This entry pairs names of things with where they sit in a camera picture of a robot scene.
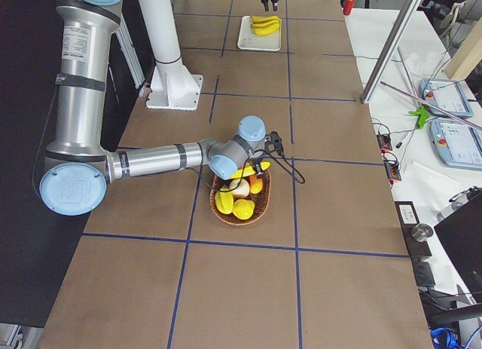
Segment yellow banana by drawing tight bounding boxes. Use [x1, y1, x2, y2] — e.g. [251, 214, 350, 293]
[250, 15, 279, 24]
[251, 21, 280, 34]
[252, 24, 280, 36]
[229, 161, 270, 179]

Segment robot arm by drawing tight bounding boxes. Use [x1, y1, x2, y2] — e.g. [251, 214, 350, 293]
[39, 0, 267, 216]

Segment woven wicker basket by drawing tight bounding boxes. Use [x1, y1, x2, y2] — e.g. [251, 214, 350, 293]
[209, 170, 271, 226]

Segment red orange mango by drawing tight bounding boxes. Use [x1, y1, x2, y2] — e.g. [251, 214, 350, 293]
[249, 174, 264, 194]

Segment yellow pear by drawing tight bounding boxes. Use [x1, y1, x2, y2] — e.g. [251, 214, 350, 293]
[232, 199, 255, 220]

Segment yellow starfruit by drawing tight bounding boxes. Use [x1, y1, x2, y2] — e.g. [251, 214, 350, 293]
[215, 187, 234, 215]

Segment white bear tray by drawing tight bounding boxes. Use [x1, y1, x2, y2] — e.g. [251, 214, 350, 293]
[237, 16, 282, 52]

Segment black power box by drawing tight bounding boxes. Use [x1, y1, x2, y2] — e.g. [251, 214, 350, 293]
[395, 201, 432, 261]

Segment long metal grabber tool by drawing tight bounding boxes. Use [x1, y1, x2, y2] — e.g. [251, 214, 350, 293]
[380, 47, 482, 132]

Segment teach pendant far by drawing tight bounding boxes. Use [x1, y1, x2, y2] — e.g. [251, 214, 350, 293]
[419, 78, 474, 118]

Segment teach pendant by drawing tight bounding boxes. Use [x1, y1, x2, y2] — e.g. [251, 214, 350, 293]
[429, 119, 481, 170]
[419, 78, 474, 118]

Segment teach pendant near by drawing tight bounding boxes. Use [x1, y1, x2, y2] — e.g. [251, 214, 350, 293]
[429, 119, 481, 170]

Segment black monitor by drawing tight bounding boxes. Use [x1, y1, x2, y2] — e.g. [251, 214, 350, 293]
[435, 207, 481, 303]

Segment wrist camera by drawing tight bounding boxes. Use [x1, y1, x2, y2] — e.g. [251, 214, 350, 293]
[264, 131, 284, 156]

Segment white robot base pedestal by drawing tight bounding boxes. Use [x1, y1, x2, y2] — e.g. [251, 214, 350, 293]
[139, 0, 203, 111]

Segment aluminium frame post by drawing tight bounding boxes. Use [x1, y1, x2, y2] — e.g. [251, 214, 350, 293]
[361, 0, 422, 103]

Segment green handled grabber tool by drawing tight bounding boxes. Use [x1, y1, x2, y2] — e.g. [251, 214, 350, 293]
[408, 106, 430, 130]

